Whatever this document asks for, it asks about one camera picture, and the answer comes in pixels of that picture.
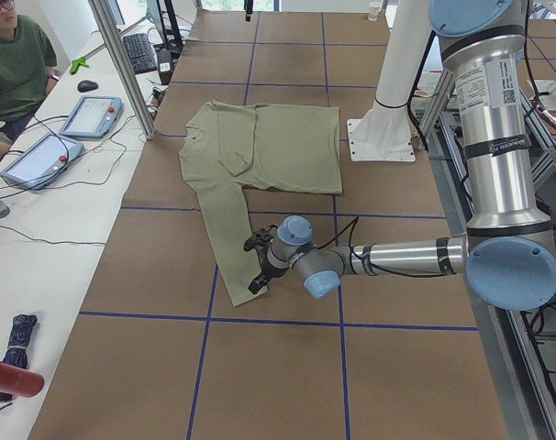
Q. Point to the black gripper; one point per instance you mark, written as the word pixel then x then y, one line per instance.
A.
pixel 267 270

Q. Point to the olive green long-sleeve shirt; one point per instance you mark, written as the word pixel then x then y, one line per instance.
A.
pixel 291 148

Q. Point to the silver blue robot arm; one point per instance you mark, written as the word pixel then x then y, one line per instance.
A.
pixel 507 253

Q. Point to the far blue teach pendant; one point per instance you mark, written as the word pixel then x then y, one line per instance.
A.
pixel 92 118

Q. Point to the blue teach pendant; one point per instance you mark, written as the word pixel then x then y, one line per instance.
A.
pixel 92 118
pixel 43 162

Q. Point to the black power adapter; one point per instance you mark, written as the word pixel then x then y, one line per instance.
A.
pixel 165 66

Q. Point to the near blue teach pendant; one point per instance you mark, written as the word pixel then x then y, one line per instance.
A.
pixel 43 162

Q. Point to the folded dark blue umbrella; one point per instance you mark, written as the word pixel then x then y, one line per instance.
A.
pixel 16 352

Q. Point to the black computer mouse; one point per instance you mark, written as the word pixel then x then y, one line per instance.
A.
pixel 86 86

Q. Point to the black keyboard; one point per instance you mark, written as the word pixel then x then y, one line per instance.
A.
pixel 140 53

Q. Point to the red cylindrical bottle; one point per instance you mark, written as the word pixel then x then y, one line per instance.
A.
pixel 12 378

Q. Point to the green plastic clamp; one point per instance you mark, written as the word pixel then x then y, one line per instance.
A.
pixel 77 64

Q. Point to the paper cup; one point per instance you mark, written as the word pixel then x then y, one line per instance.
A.
pixel 374 11

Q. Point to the person in green shirt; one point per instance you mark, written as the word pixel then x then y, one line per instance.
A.
pixel 27 76

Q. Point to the aluminium frame post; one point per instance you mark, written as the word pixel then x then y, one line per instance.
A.
pixel 109 31

